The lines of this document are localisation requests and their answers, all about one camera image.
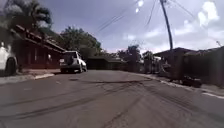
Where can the low dark building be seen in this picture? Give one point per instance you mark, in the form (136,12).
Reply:
(103,63)

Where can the grey asphalt road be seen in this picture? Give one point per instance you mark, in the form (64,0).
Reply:
(110,103)

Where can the large dark tree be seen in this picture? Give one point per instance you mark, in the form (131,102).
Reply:
(80,41)

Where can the white off-road car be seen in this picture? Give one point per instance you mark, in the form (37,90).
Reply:
(71,61)

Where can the leaning utility pole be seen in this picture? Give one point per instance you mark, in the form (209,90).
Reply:
(167,26)

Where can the pale kerb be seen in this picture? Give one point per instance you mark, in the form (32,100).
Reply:
(41,76)

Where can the red building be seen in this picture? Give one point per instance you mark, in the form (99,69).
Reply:
(36,53)

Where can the dark building with fence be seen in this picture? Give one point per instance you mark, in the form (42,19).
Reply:
(200,63)

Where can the palm tree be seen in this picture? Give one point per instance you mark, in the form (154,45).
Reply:
(28,13)

